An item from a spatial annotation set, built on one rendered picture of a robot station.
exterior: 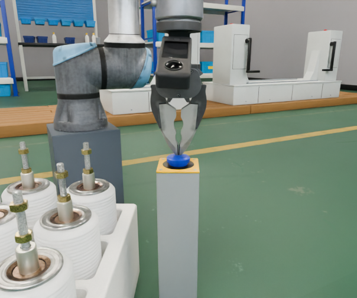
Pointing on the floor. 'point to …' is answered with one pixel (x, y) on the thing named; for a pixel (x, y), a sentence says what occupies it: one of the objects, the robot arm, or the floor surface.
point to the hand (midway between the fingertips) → (178, 149)
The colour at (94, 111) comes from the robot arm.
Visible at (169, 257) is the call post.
